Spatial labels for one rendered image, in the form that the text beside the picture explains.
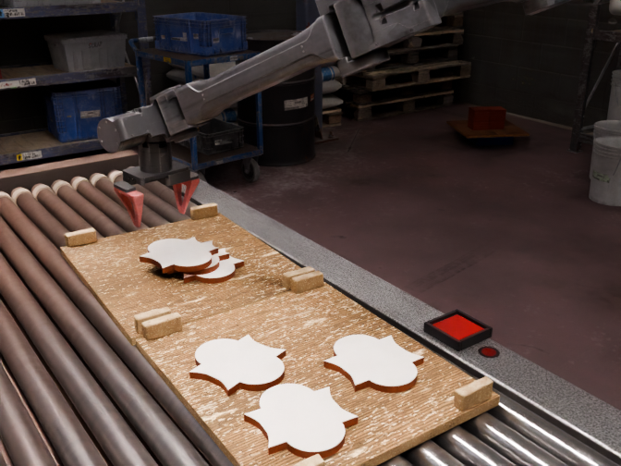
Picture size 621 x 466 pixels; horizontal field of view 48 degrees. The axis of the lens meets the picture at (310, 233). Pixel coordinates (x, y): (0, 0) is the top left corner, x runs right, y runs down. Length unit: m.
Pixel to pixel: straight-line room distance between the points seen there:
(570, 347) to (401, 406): 2.10
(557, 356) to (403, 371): 1.97
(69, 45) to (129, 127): 4.15
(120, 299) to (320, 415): 0.47
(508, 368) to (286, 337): 0.33
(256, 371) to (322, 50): 0.45
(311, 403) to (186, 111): 0.51
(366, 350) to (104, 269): 0.55
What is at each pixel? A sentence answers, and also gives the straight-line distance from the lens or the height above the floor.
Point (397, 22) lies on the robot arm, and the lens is 0.93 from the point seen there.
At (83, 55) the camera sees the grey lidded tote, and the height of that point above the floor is 0.75.
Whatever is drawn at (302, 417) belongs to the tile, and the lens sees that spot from 0.90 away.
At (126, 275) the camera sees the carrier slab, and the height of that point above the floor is 0.94.
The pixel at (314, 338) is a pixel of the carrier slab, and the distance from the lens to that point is 1.07.
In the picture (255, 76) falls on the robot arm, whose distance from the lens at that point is 1.05.
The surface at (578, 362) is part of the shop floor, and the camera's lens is 2.91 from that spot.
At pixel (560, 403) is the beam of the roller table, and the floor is 0.91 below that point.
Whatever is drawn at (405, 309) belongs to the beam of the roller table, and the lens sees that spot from 1.21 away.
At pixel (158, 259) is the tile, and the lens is 1.27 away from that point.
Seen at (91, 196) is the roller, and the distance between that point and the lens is 1.81.
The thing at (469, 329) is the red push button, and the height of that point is 0.93.
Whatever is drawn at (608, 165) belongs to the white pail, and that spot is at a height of 0.25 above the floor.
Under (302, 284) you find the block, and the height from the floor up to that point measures 0.95.
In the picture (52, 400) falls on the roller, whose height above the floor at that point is 0.92.
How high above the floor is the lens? 1.49
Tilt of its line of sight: 23 degrees down
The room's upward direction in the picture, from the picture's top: straight up
